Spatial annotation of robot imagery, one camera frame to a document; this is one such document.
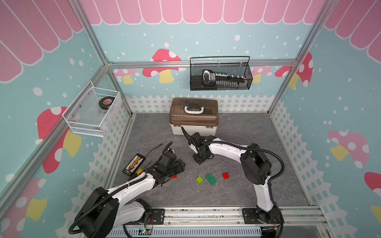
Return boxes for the black tape roll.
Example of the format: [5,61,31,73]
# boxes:
[98,96,116,110]

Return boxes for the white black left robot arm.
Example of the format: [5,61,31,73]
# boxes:
[68,142,185,238]

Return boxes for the dark green long lego brick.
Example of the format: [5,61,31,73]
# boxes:
[205,174,217,185]

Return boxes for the lime green square lego brick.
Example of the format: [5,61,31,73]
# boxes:
[196,176,203,184]

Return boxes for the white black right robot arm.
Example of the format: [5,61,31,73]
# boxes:
[181,127,285,225]

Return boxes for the black wire wall basket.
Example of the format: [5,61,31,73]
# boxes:
[189,56,253,91]

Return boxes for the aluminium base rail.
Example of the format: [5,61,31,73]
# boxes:
[118,206,328,230]

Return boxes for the red black wire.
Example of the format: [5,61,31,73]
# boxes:
[142,143,164,158]

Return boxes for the white wire wall basket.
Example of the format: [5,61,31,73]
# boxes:
[62,81,122,137]

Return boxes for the beige toolbox with brown lid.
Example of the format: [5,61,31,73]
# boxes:
[169,98,219,136]

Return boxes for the socket bit set in basket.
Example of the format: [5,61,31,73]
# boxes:
[202,70,247,89]

